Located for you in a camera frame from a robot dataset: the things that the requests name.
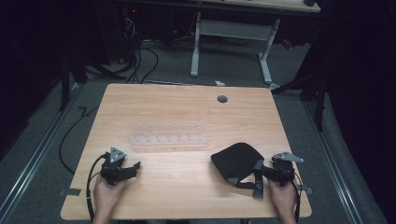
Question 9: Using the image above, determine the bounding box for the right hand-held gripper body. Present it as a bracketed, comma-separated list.
[262, 151, 304, 188]

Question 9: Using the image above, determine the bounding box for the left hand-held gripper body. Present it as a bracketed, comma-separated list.
[99, 147, 135, 187]

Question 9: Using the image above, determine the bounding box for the black cloth with strap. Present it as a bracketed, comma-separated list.
[210, 142, 265, 190]

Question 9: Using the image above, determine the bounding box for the person's right hand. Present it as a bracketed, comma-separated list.
[266, 178, 299, 224]

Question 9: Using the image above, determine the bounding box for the person's left hand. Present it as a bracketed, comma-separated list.
[92, 174, 129, 224]

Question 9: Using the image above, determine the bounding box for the clear plastic tray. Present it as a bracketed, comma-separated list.
[128, 120, 209, 149]

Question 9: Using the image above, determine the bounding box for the black metal stand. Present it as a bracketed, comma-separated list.
[58, 46, 92, 112]
[270, 69, 332, 133]

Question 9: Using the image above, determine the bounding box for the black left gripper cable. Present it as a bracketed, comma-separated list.
[86, 153, 108, 224]

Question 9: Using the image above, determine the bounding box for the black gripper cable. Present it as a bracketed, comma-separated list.
[290, 172, 304, 224]
[86, 153, 108, 224]

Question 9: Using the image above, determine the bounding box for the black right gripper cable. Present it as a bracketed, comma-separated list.
[290, 172, 304, 224]

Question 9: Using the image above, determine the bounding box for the metal floor rail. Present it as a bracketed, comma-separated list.
[302, 98, 364, 224]
[0, 83, 84, 220]

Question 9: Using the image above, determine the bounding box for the thin black floor cable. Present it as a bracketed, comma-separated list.
[58, 105, 101, 175]

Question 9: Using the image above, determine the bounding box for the black floor cable bundle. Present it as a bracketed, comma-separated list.
[122, 38, 160, 85]

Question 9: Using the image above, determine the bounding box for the desk with white frame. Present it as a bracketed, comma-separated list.
[118, 0, 322, 86]

